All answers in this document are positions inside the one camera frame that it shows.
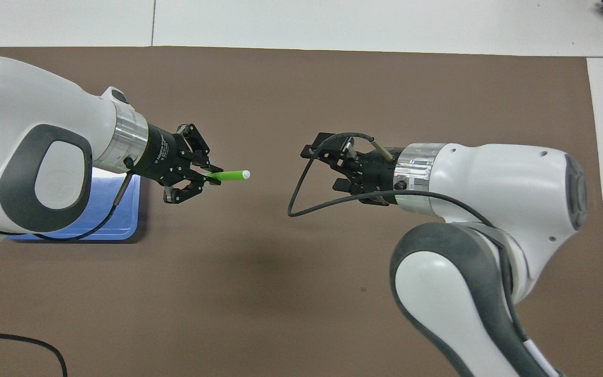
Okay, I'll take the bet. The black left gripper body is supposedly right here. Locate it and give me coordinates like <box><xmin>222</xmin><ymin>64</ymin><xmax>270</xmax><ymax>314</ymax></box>
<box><xmin>133</xmin><ymin>123</ymin><xmax>191</xmax><ymax>186</ymax></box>

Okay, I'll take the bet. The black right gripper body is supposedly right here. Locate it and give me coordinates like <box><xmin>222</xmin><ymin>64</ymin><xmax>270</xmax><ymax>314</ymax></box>
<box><xmin>353</xmin><ymin>148</ymin><xmax>403</xmax><ymax>206</ymax></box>

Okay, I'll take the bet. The green pen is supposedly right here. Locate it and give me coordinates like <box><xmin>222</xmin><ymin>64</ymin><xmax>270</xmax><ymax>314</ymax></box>
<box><xmin>207</xmin><ymin>169</ymin><xmax>251</xmax><ymax>183</ymax></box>

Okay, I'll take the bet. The blue plastic tray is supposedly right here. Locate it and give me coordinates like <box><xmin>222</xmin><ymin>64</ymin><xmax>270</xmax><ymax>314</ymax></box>
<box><xmin>6</xmin><ymin>173</ymin><xmax>141</xmax><ymax>242</ymax></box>

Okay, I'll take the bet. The brown table mat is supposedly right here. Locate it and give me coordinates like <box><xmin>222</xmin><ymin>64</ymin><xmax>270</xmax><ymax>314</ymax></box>
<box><xmin>0</xmin><ymin>46</ymin><xmax>603</xmax><ymax>377</ymax></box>

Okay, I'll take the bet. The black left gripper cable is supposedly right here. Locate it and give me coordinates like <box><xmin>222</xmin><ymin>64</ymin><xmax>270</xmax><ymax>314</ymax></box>
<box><xmin>32</xmin><ymin>157</ymin><xmax>136</xmax><ymax>242</ymax></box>

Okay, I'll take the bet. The black loose cable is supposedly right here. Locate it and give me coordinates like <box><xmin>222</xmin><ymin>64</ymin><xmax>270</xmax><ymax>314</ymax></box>
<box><xmin>0</xmin><ymin>330</ymin><xmax>68</xmax><ymax>377</ymax></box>

